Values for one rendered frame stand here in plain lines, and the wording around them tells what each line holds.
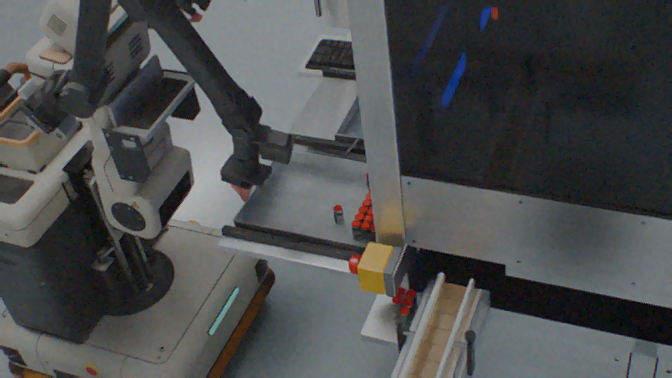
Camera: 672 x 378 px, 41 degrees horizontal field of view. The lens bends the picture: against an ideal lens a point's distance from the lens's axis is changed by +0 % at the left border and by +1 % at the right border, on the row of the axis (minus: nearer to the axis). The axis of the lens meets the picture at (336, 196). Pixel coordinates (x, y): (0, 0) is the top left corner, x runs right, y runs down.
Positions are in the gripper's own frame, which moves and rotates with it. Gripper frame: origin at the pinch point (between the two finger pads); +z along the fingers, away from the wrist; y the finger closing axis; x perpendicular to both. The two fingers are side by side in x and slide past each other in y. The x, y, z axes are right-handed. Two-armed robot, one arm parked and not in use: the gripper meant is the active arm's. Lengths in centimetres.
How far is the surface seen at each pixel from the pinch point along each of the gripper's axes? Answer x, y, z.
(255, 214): 0.4, 2.4, 5.0
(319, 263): -10.0, 22.3, 1.4
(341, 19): 89, -9, 10
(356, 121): 38.2, 13.6, 1.7
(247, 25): 201, -90, 109
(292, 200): 6.9, 8.9, 3.5
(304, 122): 35.2, 0.6, 4.7
